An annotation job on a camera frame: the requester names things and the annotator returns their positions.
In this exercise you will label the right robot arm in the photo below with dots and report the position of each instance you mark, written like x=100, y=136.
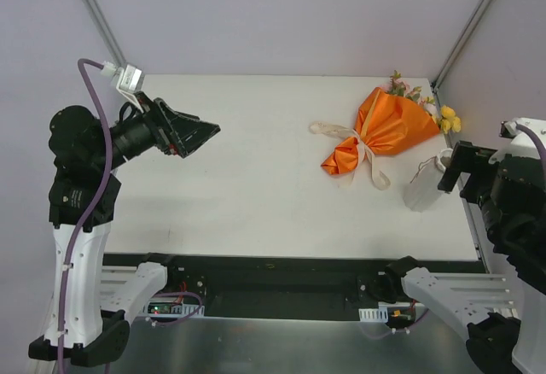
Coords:
x=510, y=194

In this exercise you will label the white cable duct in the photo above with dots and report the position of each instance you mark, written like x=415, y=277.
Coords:
x=373, y=315
x=166, y=309

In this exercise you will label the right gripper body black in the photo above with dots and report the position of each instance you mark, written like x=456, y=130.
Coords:
x=470, y=169

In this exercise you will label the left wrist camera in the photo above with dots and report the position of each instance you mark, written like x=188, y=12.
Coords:
x=126, y=80

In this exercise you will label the flower bunch pink yellow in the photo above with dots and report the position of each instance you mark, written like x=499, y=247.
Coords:
x=444, y=117

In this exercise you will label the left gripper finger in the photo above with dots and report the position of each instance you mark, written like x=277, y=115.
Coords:
x=185, y=145
x=189, y=128

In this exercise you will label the left aluminium frame post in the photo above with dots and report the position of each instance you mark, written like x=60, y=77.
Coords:
x=104, y=30

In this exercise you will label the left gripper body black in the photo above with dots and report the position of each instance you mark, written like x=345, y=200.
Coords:
x=162, y=124

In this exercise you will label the cream ribbon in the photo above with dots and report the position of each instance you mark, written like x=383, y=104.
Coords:
x=364, y=152

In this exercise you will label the orange wrapping paper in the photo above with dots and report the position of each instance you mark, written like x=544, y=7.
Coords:
x=388, y=124

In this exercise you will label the aluminium rail front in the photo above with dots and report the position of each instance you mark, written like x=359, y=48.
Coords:
x=490, y=292

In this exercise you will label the right white cable duct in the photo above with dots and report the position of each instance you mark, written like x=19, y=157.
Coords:
x=373, y=315

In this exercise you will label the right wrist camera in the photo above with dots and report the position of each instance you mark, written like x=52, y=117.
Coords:
x=511, y=128

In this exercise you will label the aluminium frame post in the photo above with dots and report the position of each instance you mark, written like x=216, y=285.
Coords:
x=461, y=43
x=104, y=30

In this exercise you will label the right aluminium frame post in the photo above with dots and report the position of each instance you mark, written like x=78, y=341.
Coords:
x=461, y=43

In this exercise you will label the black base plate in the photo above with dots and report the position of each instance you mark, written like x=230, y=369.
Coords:
x=275, y=288

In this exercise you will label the left white cable duct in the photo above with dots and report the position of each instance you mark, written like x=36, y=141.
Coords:
x=166, y=309

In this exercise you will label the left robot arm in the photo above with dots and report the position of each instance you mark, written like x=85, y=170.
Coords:
x=83, y=329

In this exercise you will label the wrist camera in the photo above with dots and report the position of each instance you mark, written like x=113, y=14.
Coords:
x=511, y=128
x=126, y=80

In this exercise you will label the white ribbed vase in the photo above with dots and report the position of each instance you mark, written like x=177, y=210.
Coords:
x=422, y=191

